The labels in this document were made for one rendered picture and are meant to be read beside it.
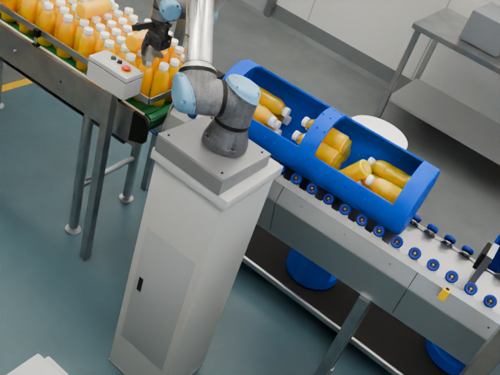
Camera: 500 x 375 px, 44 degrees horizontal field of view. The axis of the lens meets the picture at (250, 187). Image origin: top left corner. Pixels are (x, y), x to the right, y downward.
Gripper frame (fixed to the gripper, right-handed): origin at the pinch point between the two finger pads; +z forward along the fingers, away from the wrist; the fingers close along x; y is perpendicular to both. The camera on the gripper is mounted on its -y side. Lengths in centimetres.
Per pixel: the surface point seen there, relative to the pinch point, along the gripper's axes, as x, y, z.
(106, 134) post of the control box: -16.9, -0.7, 30.9
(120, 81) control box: -20.7, 4.6, 1.1
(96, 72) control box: -20.7, -7.6, 3.7
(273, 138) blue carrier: -1, 64, -1
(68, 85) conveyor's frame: -9.5, -32.0, 26.7
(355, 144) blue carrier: 27, 88, 0
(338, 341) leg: 4, 122, 73
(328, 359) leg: 4, 123, 86
